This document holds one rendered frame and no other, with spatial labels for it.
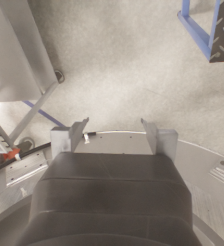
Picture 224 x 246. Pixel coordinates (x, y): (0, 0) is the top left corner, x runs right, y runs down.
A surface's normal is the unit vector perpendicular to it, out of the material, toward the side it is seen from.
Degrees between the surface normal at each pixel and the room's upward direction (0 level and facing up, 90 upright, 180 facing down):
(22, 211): 42
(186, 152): 90
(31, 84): 0
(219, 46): 0
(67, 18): 0
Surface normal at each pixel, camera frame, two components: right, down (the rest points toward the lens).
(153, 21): -0.15, 0.65
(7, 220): 0.65, 0.40
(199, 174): -0.16, -0.76
